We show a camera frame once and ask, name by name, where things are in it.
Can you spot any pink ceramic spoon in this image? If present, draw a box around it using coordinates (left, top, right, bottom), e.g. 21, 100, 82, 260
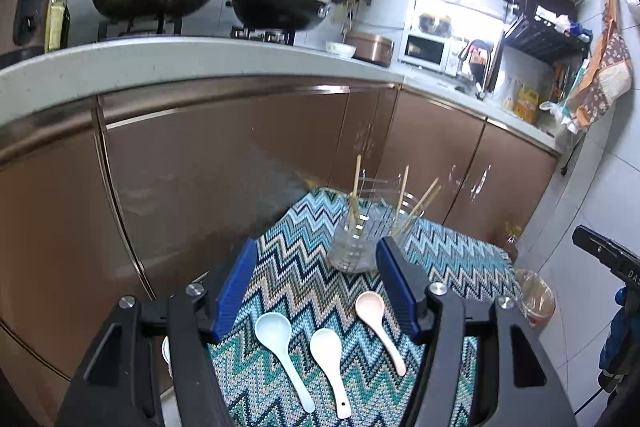
355, 291, 407, 376

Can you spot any white ceramic spoon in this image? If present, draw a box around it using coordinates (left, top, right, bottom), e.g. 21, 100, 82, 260
310, 329, 352, 419

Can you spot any bamboo chopstick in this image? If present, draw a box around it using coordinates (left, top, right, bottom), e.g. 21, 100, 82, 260
398, 184, 442, 234
349, 154, 361, 227
394, 165, 410, 220
390, 178, 440, 236

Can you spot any light blue ceramic spoon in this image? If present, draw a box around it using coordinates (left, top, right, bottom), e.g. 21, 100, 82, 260
254, 312, 314, 413

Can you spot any steel kitchen faucet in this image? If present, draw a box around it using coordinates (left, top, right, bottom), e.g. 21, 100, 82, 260
458, 39, 494, 100

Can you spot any small lined trash bin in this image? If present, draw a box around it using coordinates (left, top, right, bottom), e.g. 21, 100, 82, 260
515, 269, 555, 333

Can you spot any oil bottle on floor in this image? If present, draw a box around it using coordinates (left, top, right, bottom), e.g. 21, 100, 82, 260
491, 222, 523, 262

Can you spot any zigzag teal woven mat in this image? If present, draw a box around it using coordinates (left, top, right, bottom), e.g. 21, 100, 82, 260
209, 188, 522, 426

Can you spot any yellow oil jug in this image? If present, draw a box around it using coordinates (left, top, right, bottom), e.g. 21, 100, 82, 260
513, 86, 539, 124

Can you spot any clear plastic utensil holder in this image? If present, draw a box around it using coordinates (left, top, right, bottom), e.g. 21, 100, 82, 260
326, 172, 421, 274

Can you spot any orange patterned hanging cloth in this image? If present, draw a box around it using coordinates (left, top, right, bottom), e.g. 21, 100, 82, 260
567, 0, 634, 130

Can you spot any white microwave oven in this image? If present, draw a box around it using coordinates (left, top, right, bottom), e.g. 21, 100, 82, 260
398, 28, 468, 77

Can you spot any brown rice cooker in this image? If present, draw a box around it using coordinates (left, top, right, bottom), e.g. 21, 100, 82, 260
344, 31, 395, 68

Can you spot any white ceramic bowl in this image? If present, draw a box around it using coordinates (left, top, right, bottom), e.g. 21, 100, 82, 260
324, 41, 357, 60

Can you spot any black gas stove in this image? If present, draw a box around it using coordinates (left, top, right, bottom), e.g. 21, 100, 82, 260
96, 17, 295, 46

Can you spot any cooking oil bottle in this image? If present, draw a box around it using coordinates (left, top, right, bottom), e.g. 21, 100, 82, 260
44, 0, 67, 53

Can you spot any black wok with lid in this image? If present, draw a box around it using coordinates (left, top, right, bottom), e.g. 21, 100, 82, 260
226, 0, 352, 32

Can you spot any black wall dish rack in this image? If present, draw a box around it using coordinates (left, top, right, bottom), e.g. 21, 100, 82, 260
503, 0, 592, 65

